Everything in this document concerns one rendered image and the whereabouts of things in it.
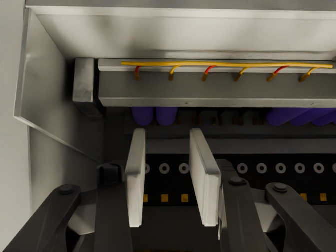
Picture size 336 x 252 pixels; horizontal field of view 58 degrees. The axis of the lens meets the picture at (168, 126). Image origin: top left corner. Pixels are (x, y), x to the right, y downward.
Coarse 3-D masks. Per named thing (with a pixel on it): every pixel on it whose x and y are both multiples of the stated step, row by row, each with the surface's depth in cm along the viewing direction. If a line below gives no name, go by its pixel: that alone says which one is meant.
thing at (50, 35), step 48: (48, 0) 13; (96, 0) 14; (144, 0) 14; (192, 0) 14; (240, 0) 14; (288, 0) 14; (48, 48) 16; (96, 48) 17; (144, 48) 17; (192, 48) 17; (240, 48) 17; (288, 48) 17; (48, 96) 16; (96, 96) 19; (96, 144) 28; (240, 144) 32; (288, 144) 32
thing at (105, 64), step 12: (108, 60) 18; (120, 60) 18; (132, 60) 18; (144, 60) 18; (156, 60) 18; (168, 60) 18; (180, 60) 18; (192, 60) 18; (204, 60) 19; (216, 60) 19; (228, 60) 19; (240, 60) 19; (252, 60) 19; (264, 60) 19; (276, 60) 19; (288, 60) 19; (300, 60) 19; (312, 60) 19; (252, 72) 19; (264, 72) 19; (288, 72) 19; (300, 72) 19; (312, 72) 19; (324, 72) 19
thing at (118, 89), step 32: (128, 64) 17; (160, 64) 17; (192, 64) 17; (224, 64) 17; (256, 64) 17; (288, 64) 17; (320, 64) 17; (128, 96) 18; (160, 96) 19; (192, 96) 19; (224, 96) 19; (256, 96) 19; (288, 96) 19; (320, 96) 19
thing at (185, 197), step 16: (160, 160) 32; (176, 160) 32; (240, 160) 32; (256, 160) 32; (272, 160) 32; (288, 160) 32; (304, 160) 32; (320, 160) 32; (160, 176) 31; (176, 176) 31; (240, 176) 32; (256, 176) 32; (272, 176) 32; (288, 176) 32; (304, 176) 32; (320, 176) 32; (144, 192) 31; (160, 192) 31; (176, 192) 31; (192, 192) 31; (304, 192) 31; (320, 192) 32
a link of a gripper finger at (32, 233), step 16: (64, 192) 13; (80, 192) 13; (48, 208) 12; (64, 208) 12; (32, 224) 11; (48, 224) 11; (64, 224) 11; (16, 240) 10; (32, 240) 10; (48, 240) 10; (64, 240) 11; (80, 240) 13
